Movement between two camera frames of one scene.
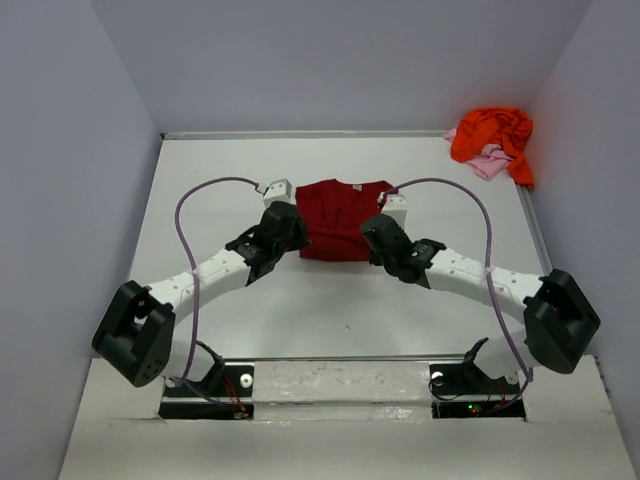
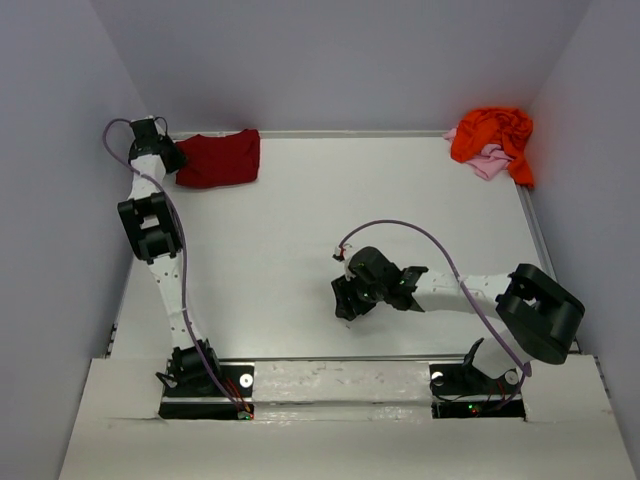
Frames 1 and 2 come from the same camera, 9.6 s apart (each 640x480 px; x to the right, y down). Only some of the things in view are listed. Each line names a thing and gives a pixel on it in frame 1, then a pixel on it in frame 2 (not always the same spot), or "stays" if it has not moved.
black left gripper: [295, 232] -> [170, 154]
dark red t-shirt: [333, 215] -> [225, 160]
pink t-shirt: [489, 161] stays
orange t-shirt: [485, 126] stays
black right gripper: [373, 232] -> [344, 302]
